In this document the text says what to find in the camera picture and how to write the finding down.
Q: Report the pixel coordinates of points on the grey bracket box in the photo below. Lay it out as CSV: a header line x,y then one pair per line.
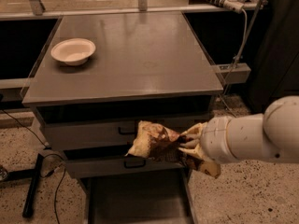
x,y
228,75

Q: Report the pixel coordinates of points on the dark cabinet at right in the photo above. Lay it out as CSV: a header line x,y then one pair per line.
x,y
275,70

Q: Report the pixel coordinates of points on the grey drawer cabinet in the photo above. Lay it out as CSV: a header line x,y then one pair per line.
x,y
146,66

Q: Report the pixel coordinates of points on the top grey drawer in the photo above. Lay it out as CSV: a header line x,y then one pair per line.
x,y
89,134

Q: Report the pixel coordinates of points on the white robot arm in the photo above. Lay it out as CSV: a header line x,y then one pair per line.
x,y
272,136

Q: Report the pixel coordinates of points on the bottom open grey drawer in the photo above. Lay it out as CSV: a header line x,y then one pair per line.
x,y
156,197

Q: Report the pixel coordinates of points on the white paper bowl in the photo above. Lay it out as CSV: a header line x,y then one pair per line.
x,y
73,52

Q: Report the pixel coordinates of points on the brown yellow chip bag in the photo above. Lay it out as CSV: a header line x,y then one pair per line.
x,y
159,143

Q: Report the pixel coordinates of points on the black floor stand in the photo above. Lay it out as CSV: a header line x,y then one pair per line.
x,y
33,175

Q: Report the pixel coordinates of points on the middle grey drawer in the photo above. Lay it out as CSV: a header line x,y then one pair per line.
x,y
100,161

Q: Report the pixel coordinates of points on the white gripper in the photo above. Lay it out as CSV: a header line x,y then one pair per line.
x,y
214,141

